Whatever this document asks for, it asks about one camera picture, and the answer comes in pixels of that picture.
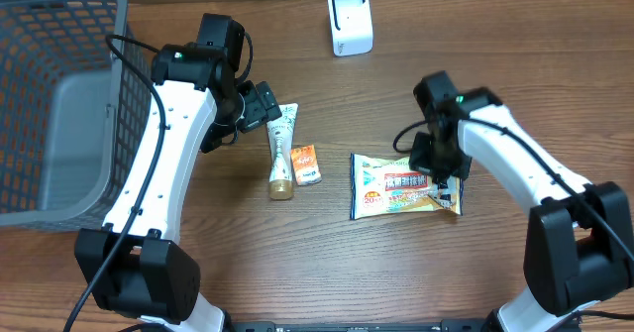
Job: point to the grey plastic shopping basket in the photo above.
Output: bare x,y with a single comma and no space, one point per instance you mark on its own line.
73,110

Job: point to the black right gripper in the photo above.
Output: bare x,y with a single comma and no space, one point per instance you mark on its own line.
420,164

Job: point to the yellow white snack bag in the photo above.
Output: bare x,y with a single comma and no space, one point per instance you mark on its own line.
381,186

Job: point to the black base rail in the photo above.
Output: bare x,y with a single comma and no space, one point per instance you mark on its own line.
446,325

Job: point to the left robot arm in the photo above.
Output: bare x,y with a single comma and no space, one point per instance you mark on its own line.
201,100

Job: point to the small orange white packet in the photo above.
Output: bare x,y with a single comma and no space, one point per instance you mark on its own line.
305,165

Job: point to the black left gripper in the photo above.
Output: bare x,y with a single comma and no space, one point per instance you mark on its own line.
262,102

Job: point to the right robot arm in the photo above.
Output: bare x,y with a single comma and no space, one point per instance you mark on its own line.
579,240

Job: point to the white barcode scanner stand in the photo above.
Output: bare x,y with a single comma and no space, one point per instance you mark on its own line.
351,27

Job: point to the white gold cosmetic tube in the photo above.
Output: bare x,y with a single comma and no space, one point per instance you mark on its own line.
280,134

